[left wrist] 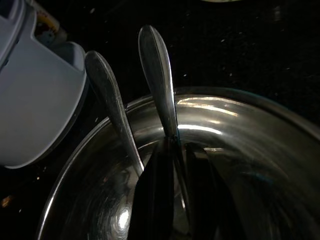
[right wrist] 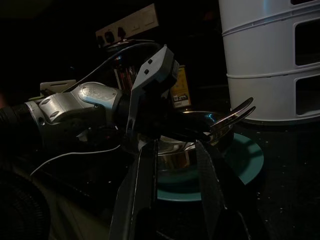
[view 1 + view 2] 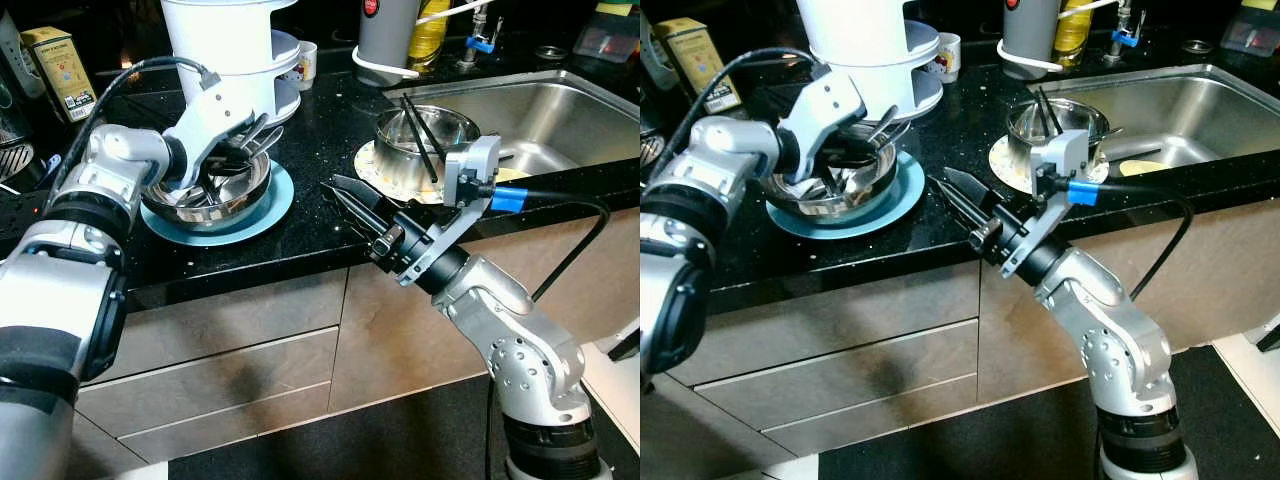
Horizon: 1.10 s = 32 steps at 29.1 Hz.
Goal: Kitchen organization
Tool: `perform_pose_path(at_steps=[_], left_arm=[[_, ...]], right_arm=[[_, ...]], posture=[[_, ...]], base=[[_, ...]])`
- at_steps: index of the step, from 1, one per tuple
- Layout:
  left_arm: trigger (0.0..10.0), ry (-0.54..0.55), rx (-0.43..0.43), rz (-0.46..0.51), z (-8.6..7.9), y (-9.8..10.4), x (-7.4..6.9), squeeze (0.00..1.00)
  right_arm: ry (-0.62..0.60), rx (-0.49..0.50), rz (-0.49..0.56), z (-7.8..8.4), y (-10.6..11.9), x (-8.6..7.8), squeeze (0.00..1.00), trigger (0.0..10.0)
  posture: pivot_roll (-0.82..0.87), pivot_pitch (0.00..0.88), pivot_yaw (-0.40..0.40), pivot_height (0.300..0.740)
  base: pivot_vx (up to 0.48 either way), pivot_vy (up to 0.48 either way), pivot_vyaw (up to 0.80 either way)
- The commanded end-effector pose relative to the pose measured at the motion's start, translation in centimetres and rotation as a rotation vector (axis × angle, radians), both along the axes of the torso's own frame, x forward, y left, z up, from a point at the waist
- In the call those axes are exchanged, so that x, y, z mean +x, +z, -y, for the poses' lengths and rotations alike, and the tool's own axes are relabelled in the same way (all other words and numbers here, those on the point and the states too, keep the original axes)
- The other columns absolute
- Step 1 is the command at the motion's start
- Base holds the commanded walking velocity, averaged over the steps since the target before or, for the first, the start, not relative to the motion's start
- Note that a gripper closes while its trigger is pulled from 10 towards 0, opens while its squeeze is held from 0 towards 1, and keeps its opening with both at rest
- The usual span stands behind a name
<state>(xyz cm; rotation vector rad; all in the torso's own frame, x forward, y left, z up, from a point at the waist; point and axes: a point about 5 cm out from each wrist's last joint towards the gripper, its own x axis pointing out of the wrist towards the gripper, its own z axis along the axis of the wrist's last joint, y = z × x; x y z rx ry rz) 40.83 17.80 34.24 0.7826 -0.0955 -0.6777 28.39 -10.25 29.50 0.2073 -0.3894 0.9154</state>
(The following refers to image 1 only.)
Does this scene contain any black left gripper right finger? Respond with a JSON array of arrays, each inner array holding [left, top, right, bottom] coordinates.
[[184, 142, 234, 240]]

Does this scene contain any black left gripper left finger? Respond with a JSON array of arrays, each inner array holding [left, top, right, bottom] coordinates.
[[131, 139, 176, 240]]

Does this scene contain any large steel bowl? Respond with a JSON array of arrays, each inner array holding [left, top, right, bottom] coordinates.
[[36, 86, 320, 240]]

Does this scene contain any white tiered plastic rack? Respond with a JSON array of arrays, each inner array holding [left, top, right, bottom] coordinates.
[[0, 0, 88, 170]]

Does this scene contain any white printed mug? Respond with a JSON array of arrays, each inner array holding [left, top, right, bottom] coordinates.
[[32, 0, 70, 47]]

